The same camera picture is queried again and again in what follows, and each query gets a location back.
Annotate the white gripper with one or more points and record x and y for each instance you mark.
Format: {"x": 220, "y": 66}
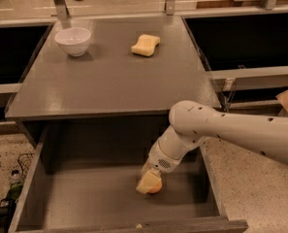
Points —
{"x": 159, "y": 160}

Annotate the orange fruit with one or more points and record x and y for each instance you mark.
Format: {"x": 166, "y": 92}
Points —
{"x": 156, "y": 189}

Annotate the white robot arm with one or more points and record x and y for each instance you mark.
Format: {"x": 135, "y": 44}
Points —
{"x": 192, "y": 123}

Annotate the open grey wooden drawer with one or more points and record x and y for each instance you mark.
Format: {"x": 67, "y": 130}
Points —
{"x": 84, "y": 175}

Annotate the grey cabinet counter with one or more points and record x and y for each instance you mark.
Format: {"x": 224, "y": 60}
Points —
{"x": 111, "y": 80}

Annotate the yellow sponge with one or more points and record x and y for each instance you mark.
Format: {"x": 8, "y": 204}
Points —
{"x": 145, "y": 45}

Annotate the green bottle on floor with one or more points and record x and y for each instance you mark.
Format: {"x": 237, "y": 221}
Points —
{"x": 16, "y": 185}

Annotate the white ceramic bowl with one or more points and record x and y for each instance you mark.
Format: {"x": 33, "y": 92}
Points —
{"x": 74, "y": 41}

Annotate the black wire basket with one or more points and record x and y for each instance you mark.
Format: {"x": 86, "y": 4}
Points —
{"x": 24, "y": 161}

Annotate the metal bracket left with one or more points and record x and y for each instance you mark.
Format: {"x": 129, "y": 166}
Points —
{"x": 61, "y": 9}

